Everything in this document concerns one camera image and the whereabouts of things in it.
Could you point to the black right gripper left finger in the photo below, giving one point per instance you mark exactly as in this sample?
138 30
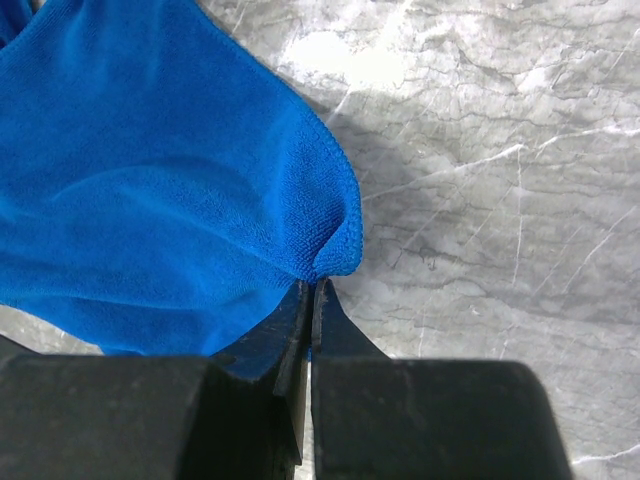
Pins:
238 414

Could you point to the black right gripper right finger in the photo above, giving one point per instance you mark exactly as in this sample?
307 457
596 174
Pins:
375 417

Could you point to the blue towel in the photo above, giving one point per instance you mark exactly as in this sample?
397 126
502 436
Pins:
161 190

